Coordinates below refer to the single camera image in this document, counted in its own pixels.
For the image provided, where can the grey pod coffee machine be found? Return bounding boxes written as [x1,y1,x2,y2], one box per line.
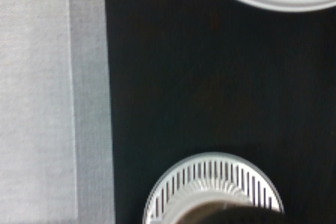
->
[142,152,283,224]

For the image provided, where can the grey woven placemat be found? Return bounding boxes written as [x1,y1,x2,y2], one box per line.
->
[0,0,115,224]

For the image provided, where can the white ceramic mug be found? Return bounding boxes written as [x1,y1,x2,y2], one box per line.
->
[162,190,252,224]

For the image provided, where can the white two-tier round shelf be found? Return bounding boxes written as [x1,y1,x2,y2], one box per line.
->
[237,0,336,13]

